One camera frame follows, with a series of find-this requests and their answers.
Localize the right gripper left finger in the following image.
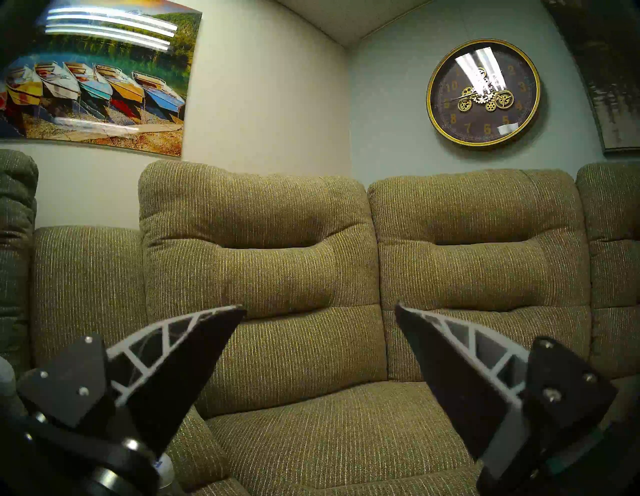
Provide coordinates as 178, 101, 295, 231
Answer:
16, 305, 247, 458

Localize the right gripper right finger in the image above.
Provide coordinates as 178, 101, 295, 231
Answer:
394, 302, 618, 482

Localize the clear blue-labelled plastic bottle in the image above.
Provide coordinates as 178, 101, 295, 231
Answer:
154, 452, 177, 493

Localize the olive green fabric sofa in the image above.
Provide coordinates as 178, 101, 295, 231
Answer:
0, 149, 640, 496

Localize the gold-rimmed gear wall clock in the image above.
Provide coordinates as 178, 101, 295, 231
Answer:
426, 38, 542, 148

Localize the colourful boats wall painting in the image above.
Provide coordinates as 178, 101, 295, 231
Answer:
0, 0, 203, 158

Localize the grey lake wall picture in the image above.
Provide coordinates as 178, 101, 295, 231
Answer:
542, 0, 640, 153

